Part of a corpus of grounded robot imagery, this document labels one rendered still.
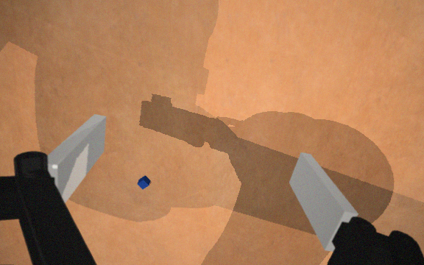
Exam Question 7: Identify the small blue block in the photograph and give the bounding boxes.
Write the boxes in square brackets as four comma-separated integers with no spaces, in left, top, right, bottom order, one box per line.
[138,176,150,189]

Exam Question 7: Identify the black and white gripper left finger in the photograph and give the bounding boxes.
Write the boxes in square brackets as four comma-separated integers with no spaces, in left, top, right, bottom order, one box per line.
[0,114,106,265]

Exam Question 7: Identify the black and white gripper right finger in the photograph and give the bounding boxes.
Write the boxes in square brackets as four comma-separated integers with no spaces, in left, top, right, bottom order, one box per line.
[289,152,424,265]

